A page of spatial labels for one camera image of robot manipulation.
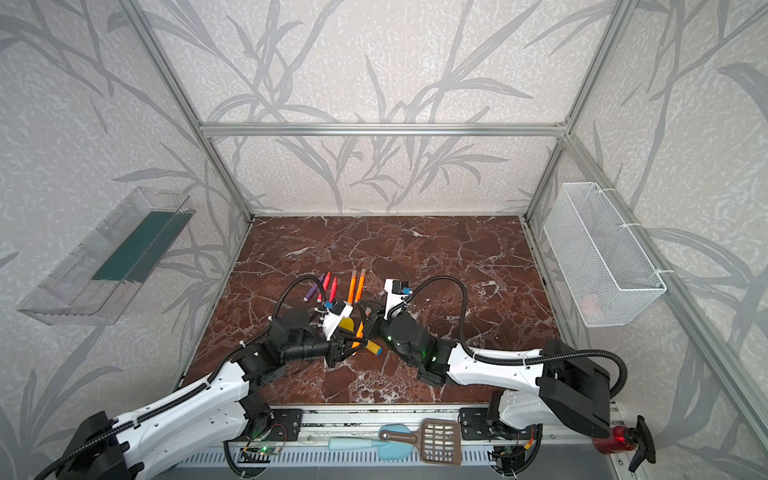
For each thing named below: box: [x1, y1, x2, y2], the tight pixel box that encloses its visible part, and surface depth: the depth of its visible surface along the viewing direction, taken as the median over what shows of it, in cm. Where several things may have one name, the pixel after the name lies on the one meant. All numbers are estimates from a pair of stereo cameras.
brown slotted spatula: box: [379, 418, 462, 466], surface depth 73 cm
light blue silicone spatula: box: [328, 424, 414, 461], surface depth 72 cm
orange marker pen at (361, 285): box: [354, 268, 366, 304], surface depth 101 cm
